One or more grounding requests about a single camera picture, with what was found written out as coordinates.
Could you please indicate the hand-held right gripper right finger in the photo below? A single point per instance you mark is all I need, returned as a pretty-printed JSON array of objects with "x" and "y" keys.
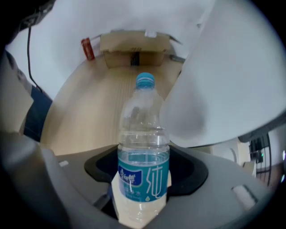
[{"x": 212, "y": 190}]

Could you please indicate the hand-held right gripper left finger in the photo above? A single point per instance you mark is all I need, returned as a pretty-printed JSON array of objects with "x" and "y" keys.
[{"x": 44, "y": 190}]

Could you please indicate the clear blue-capped water bottle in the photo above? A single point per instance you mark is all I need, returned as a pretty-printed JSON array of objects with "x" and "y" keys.
[{"x": 143, "y": 145}]

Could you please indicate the person's legs in jeans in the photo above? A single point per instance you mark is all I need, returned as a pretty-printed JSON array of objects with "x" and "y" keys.
[{"x": 36, "y": 116}]

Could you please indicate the person's olive shirt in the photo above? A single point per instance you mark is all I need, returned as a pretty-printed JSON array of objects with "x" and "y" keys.
[{"x": 13, "y": 100}]

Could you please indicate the red soda can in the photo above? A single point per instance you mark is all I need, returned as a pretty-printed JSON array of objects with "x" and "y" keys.
[{"x": 88, "y": 49}]

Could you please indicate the flattened cardboard sheet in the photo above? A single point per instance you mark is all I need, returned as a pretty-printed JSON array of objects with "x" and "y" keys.
[{"x": 134, "y": 47}]

